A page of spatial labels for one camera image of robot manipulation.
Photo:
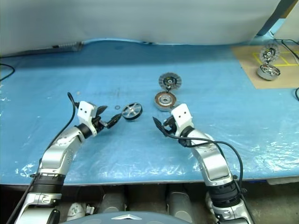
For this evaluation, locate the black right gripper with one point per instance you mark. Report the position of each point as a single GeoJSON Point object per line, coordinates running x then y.
{"type": "Point", "coordinates": [172, 128]}

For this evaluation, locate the brown cardboard sheet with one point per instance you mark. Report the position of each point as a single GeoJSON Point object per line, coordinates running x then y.
{"type": "Point", "coordinates": [247, 60]}

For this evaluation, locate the grey rounded cylinder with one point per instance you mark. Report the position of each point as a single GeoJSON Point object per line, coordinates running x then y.
{"type": "Point", "coordinates": [180, 200]}
{"type": "Point", "coordinates": [113, 198]}

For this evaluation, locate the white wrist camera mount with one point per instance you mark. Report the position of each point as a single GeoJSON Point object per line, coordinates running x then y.
{"type": "Point", "coordinates": [85, 112]}
{"type": "Point", "coordinates": [183, 116]}

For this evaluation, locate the silver spoked rotor black rim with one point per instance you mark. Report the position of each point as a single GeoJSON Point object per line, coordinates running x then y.
{"type": "Point", "coordinates": [130, 110]}

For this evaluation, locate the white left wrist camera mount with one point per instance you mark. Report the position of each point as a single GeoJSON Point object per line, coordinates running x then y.
{"type": "Point", "coordinates": [85, 112]}

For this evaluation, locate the copper wound stator disc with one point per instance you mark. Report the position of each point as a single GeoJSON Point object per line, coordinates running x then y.
{"type": "Point", "coordinates": [161, 102]}

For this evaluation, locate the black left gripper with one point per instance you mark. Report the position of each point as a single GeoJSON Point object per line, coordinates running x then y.
{"type": "Point", "coordinates": [98, 123]}

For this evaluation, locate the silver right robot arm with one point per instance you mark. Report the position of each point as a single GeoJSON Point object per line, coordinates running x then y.
{"type": "Point", "coordinates": [215, 163]}

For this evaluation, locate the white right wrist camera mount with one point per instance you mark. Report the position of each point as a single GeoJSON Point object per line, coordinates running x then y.
{"type": "Point", "coordinates": [183, 116]}

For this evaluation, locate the upright grey rotor disc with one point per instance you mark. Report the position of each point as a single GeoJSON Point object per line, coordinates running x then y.
{"type": "Point", "coordinates": [269, 53]}

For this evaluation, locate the blue plastic table cover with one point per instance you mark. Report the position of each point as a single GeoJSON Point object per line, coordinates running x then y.
{"type": "Point", "coordinates": [140, 151]}

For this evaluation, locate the silver spoked motor rotor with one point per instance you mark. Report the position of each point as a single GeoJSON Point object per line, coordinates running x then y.
{"type": "Point", "coordinates": [268, 71]}

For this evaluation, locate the white object green print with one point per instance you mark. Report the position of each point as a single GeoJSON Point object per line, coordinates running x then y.
{"type": "Point", "coordinates": [76, 211]}

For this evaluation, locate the grey power strip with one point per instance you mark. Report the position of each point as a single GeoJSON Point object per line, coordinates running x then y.
{"type": "Point", "coordinates": [69, 45]}

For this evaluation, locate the white backdrop sheet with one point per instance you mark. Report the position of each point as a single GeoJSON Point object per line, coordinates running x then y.
{"type": "Point", "coordinates": [140, 18]}

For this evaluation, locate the grey-blue robot torso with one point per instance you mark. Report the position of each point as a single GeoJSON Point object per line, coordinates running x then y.
{"type": "Point", "coordinates": [128, 218]}

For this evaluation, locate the dark slanted bar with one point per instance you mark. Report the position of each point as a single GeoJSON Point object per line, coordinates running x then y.
{"type": "Point", "coordinates": [273, 17]}

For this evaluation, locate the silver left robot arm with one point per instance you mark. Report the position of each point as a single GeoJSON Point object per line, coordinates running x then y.
{"type": "Point", "coordinates": [58, 158]}

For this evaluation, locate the finned motor cover circuit board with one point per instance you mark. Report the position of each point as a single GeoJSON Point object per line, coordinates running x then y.
{"type": "Point", "coordinates": [163, 80]}

